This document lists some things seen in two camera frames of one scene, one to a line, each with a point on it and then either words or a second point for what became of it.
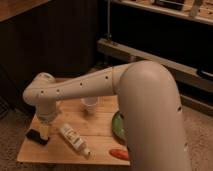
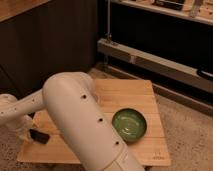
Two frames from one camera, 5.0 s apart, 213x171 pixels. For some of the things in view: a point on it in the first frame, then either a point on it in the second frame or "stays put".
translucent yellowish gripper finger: (44, 132) → (25, 135)
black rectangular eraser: (35, 136) stays put
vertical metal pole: (108, 19) stays put
